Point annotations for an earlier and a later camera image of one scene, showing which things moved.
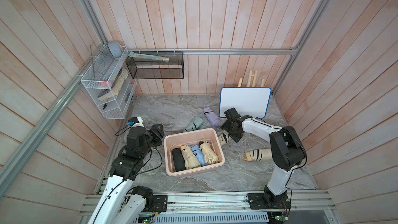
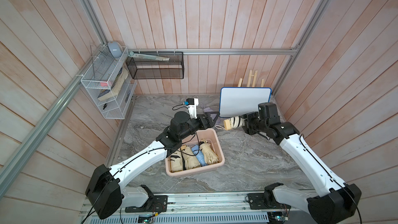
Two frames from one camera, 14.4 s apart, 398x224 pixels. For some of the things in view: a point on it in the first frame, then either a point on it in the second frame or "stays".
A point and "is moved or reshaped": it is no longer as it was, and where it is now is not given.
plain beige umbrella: x=190 y=161 stays
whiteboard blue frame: x=251 y=101 stays
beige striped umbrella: x=261 y=154 is moved or reshaped
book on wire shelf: x=104 y=94 stays
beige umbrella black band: x=224 y=138 to x=177 y=161
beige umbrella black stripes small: x=210 y=155 stays
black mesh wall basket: x=152 y=69 stays
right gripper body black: x=227 y=127 to x=253 y=125
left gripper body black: x=153 y=137 to x=195 y=124
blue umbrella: x=197 y=151 stays
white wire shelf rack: x=110 y=84 stays
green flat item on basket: x=162 y=58 stays
